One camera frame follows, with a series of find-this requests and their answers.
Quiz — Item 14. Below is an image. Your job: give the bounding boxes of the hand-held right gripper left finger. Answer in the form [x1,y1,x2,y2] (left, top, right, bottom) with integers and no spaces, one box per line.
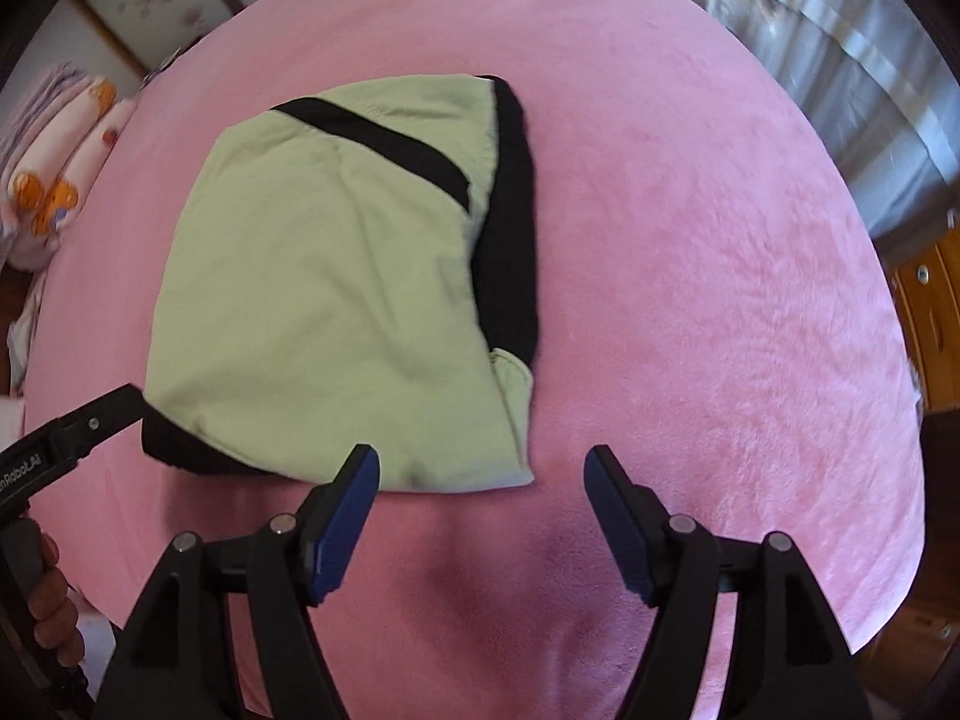
[112,444,380,720]

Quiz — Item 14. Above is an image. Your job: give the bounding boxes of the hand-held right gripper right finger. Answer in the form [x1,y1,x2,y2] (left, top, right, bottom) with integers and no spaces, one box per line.
[585,445,871,720]

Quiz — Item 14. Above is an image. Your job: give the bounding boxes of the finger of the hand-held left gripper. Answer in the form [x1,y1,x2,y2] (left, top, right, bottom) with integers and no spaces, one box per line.
[45,382,145,470]

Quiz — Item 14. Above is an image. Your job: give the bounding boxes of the light green and black jacket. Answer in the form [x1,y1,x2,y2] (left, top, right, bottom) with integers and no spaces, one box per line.
[141,73,541,494]

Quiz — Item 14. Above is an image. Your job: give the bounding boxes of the person's left hand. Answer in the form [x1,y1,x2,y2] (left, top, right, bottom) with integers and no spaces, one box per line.
[26,535,86,667]

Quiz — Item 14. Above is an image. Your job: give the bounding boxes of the pink fleece blanket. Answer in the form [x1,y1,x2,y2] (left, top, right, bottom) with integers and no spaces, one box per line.
[11,0,929,720]

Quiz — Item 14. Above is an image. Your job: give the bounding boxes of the peach cartoon print pillow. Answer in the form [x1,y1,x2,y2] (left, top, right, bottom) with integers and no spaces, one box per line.
[0,77,141,272]

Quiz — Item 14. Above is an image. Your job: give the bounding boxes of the wooden drawer cabinet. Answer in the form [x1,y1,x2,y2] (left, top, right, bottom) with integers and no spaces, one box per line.
[891,229,960,415]

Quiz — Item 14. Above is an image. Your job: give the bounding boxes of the floral sliding door wardrobe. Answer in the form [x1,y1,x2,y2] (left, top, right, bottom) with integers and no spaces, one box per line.
[0,0,252,95]

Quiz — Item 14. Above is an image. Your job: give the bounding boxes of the pale lace curtain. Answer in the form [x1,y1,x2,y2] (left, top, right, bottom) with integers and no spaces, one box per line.
[705,0,960,245]

